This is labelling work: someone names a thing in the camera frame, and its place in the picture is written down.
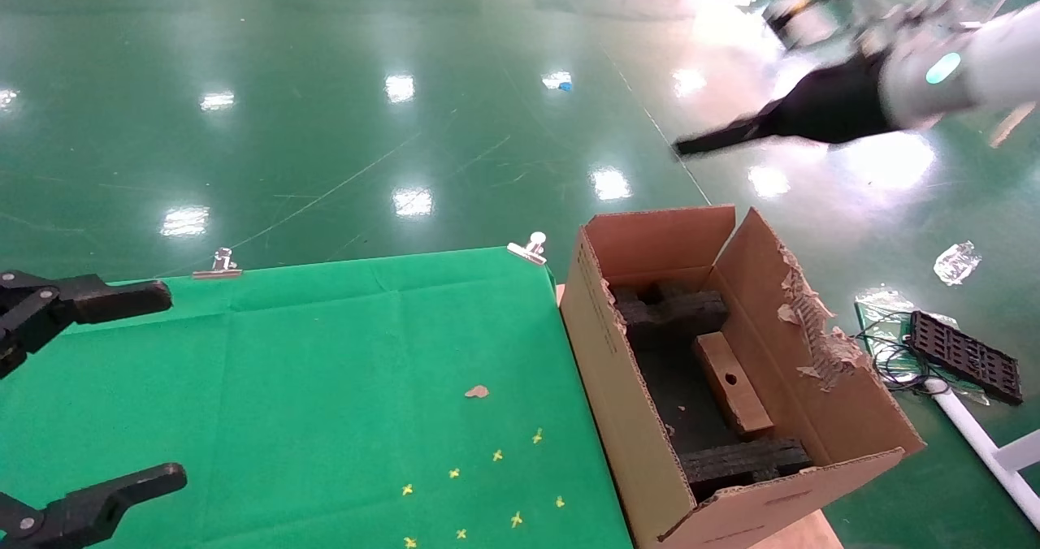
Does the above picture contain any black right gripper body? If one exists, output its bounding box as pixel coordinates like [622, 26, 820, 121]
[765, 50, 895, 145]

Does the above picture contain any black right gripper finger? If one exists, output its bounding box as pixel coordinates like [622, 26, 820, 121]
[673, 115, 774, 158]

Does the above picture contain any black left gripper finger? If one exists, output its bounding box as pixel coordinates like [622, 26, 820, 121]
[0, 463, 188, 549]
[0, 270, 173, 379]

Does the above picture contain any small cardboard box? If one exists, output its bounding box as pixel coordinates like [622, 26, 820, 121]
[692, 331, 775, 441]

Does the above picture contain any large open cardboard carton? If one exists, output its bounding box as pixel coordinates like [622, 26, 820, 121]
[559, 204, 925, 549]

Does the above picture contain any silver metal binder clip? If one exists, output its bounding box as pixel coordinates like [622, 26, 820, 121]
[191, 248, 243, 280]
[506, 231, 547, 266]

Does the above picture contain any pale tan stick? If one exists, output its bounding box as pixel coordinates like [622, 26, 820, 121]
[989, 102, 1038, 149]

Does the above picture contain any crumpled clear plastic wrap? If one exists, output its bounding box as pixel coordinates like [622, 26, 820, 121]
[933, 240, 982, 285]

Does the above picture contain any clear plastic bag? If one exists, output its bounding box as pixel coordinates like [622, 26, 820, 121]
[853, 287, 960, 339]

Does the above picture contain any green table cloth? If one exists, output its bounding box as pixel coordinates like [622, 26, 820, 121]
[0, 246, 635, 549]

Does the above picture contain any flat black foam sheet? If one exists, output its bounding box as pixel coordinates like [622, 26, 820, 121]
[632, 342, 736, 456]

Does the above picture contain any black plastic grid tray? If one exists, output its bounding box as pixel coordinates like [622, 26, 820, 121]
[906, 310, 1023, 405]

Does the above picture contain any layered black foam block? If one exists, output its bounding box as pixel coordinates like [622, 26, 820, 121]
[677, 438, 813, 503]

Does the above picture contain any thin black wire bundle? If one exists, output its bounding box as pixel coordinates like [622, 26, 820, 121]
[853, 309, 937, 394]

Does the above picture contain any white tube frame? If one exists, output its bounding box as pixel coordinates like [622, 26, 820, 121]
[926, 377, 1040, 530]

